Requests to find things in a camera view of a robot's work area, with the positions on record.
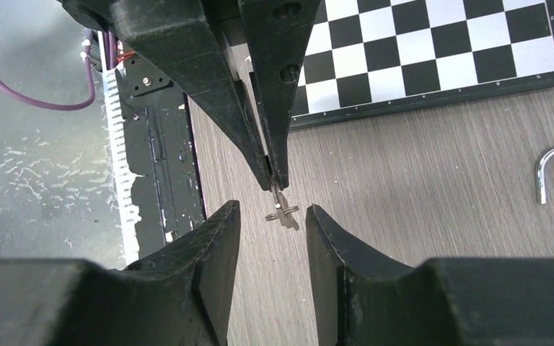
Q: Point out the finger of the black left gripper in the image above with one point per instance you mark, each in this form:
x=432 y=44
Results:
x=277 y=35
x=182 y=39

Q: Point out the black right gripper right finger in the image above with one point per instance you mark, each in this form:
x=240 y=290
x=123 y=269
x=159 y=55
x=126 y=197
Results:
x=364 y=297

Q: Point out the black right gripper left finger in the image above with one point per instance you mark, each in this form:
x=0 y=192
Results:
x=179 y=295

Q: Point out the silver key bunch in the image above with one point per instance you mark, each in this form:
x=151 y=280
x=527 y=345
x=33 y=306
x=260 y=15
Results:
x=284 y=212

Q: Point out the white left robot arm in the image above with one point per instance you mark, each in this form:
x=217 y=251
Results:
x=239 y=61

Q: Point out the black white chessboard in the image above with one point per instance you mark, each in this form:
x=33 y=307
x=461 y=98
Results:
x=374 y=58

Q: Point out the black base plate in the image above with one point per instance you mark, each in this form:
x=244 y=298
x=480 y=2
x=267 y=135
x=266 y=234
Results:
x=166 y=192

